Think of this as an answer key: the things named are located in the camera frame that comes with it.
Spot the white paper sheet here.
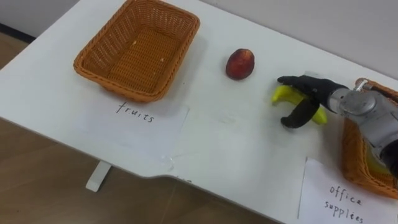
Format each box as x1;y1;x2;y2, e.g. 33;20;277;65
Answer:
72;98;190;159
297;157;398;224

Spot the red peach soft toy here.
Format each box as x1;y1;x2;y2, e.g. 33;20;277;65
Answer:
225;48;256;81

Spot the yellow item in basket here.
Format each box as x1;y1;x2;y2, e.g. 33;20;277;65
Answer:
365;149;391;175

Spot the yellow banana soft toy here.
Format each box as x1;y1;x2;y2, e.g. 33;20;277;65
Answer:
271;85;328;126

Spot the white desk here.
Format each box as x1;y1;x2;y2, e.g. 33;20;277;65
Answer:
0;0;398;224

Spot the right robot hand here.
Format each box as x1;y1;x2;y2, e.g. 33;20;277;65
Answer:
277;75;349;129

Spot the orange wicker basket with items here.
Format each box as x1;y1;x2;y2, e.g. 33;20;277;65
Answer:
341;77;398;200

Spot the empty orange wicker basket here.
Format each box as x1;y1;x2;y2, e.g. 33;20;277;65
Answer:
73;0;201;104

